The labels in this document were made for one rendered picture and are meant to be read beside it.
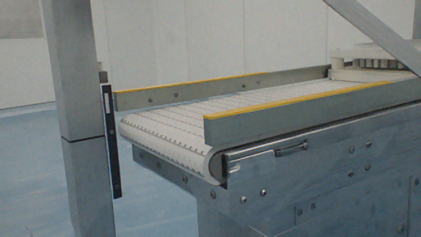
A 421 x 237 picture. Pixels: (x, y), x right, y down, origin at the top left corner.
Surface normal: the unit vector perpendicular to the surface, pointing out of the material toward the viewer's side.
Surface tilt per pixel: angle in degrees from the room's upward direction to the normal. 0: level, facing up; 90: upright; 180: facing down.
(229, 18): 90
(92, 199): 90
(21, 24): 90
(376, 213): 90
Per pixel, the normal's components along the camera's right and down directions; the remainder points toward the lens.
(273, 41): -0.73, 0.18
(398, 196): 0.57, 0.14
